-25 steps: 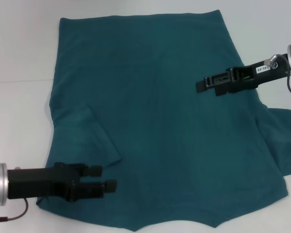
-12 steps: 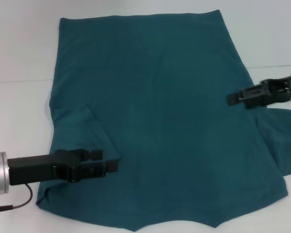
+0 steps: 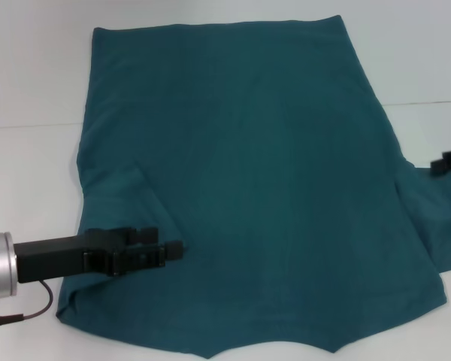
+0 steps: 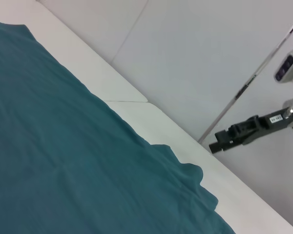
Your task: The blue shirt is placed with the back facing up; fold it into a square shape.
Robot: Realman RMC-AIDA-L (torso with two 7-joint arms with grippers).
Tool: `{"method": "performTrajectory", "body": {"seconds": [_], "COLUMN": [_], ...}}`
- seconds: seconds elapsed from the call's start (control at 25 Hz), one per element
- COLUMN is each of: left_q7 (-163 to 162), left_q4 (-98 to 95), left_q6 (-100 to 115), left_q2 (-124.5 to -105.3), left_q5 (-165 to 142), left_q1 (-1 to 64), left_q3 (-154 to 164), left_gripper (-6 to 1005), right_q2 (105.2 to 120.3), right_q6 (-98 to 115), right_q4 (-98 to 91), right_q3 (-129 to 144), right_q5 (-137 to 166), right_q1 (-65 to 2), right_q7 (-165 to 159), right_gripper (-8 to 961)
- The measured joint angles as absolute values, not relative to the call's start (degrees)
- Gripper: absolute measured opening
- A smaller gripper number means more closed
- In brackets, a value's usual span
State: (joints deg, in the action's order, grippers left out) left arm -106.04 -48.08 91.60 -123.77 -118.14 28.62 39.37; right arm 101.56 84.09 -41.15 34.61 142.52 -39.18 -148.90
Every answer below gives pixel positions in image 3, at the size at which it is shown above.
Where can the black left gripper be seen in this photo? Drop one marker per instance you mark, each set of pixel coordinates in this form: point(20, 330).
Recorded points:
point(52, 257)

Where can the teal blue t-shirt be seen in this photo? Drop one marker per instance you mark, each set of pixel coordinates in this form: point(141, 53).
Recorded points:
point(248, 150)

